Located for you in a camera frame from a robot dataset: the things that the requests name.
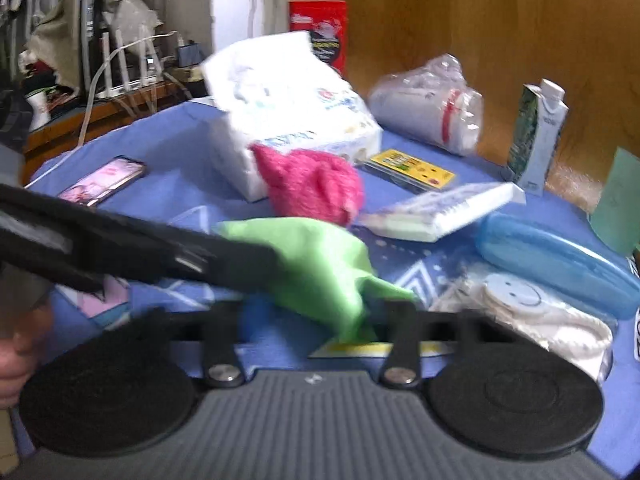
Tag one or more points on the grey cloth cover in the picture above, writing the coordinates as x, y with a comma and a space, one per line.
75, 25

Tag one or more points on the wooden board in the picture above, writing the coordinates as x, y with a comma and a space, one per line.
500, 20

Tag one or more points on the white router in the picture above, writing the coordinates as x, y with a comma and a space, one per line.
125, 75

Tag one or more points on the blue glasses case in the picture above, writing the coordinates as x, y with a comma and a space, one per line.
545, 260

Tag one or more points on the person's left hand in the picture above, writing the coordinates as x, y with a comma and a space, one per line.
12, 377

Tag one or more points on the yellow card packet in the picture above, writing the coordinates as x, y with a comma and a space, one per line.
410, 167

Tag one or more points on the smartphone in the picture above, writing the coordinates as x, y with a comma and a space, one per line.
102, 182

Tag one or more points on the bag of paper cups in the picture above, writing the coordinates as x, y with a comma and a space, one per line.
425, 105

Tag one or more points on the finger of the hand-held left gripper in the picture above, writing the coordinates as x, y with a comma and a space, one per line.
245, 267

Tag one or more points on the teal bottle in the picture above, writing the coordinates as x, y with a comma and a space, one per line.
617, 205

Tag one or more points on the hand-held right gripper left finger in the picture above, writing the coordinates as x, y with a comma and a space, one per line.
220, 342

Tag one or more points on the small white vase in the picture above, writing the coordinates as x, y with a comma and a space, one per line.
40, 110

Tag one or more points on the drink carton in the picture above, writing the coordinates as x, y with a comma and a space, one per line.
537, 140

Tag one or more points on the large white tissue pack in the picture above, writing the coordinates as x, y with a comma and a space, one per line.
285, 110

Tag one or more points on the pink knit hat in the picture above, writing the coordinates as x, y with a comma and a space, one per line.
310, 185

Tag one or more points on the red box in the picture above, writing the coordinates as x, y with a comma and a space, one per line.
327, 20

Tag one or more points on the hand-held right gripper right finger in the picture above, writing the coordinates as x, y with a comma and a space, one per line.
406, 342

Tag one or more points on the green cloth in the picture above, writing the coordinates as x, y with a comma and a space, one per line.
320, 270

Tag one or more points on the wooden side desk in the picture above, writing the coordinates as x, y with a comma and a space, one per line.
75, 125

